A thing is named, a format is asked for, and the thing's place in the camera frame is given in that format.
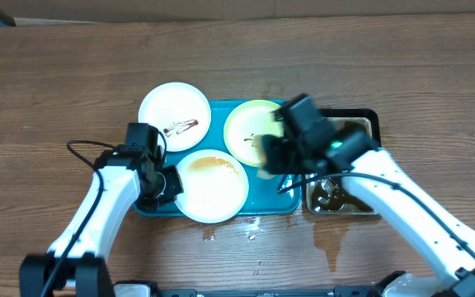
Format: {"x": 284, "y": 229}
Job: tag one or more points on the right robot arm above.
{"x": 369, "y": 172}

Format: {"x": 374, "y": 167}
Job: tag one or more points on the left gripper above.
{"x": 175, "y": 188}

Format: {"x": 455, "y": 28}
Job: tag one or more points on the white plate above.
{"x": 215, "y": 186}
{"x": 180, "y": 111}

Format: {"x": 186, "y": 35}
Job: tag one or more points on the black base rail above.
{"x": 262, "y": 292}

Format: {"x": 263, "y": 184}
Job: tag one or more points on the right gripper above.
{"x": 272, "y": 153}

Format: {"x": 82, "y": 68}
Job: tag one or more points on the teal yellow sponge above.
{"x": 266, "y": 147}

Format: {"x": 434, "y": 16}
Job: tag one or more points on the yellow-green rimmed plate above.
{"x": 246, "y": 122}

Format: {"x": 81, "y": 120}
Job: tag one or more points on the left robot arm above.
{"x": 123, "y": 175}

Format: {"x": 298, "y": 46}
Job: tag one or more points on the black rinse tray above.
{"x": 327, "y": 196}

